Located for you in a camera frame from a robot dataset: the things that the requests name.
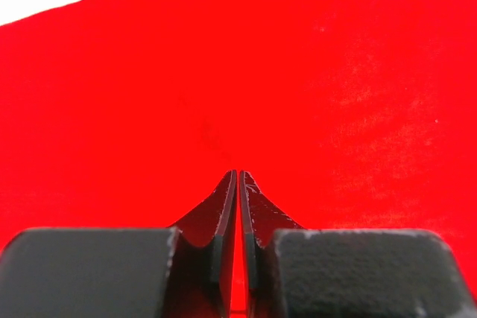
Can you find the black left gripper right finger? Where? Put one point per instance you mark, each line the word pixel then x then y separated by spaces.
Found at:
pixel 274 255

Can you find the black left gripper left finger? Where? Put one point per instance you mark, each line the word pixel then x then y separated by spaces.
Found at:
pixel 200 283

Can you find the red t shirt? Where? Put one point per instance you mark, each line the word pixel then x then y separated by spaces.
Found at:
pixel 357 118

